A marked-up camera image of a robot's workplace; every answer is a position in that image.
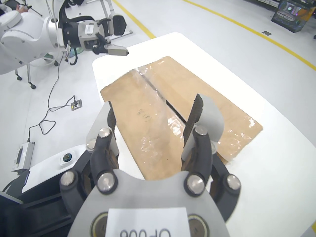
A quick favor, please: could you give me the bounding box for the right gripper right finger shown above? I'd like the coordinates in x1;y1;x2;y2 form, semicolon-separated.
181;93;242;223

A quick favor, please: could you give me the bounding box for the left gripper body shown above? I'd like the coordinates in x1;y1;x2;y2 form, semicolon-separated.
48;17;110;51

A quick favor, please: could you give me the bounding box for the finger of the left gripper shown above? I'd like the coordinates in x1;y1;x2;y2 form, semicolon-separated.
98;14;128;36
92;33;129;56

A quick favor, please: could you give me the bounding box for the large brown taped carton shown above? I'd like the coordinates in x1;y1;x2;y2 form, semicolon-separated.
100;56;263;181

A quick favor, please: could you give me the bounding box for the grey power adapter box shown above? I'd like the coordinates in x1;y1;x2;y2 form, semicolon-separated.
12;142;35;173

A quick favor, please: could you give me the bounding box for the metal frame with casters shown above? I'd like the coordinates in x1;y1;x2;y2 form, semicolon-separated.
14;59;37;90

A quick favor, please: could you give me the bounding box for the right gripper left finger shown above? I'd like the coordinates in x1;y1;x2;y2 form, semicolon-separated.
60;100;121;220

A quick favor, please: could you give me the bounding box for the robot body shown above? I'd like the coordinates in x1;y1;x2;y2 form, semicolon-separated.
0;145;90;237

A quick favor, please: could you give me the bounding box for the person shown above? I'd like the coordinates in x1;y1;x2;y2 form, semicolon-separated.
0;2;30;18

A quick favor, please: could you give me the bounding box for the short black cable loop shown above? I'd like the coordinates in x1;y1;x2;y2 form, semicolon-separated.
65;42;79;65

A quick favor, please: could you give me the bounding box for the thin white cable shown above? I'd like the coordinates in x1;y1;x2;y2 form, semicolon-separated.
51;0;62;67

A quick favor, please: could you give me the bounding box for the glass computer case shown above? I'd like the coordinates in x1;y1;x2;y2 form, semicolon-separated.
271;0;313;33

